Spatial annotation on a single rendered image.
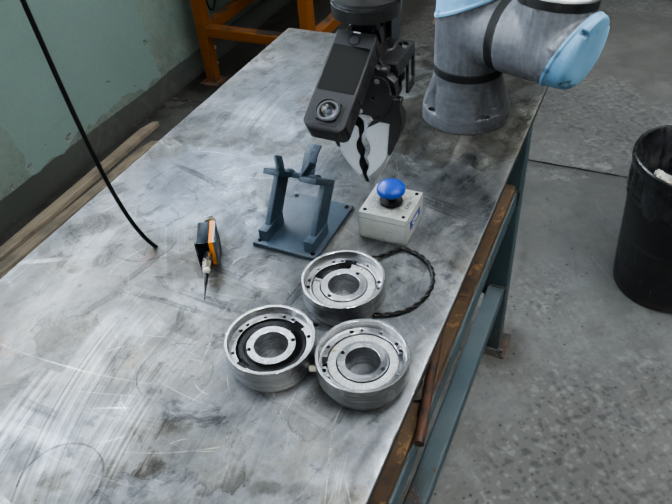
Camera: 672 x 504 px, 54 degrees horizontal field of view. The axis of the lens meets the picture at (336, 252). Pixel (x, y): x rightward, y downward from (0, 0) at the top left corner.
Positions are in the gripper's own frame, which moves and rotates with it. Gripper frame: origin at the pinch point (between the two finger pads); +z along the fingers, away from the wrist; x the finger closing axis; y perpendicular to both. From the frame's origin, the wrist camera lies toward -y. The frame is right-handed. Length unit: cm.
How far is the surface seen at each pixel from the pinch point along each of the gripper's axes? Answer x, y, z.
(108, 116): 160, 119, 84
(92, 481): 16.2, -38.0, 16.0
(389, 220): -0.2, 7.0, 12.1
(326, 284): 3.5, -6.2, 13.1
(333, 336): -0.7, -13.9, 13.0
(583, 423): -35, 46, 96
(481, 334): -8, 44, 72
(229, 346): 10.1, -19.3, 13.1
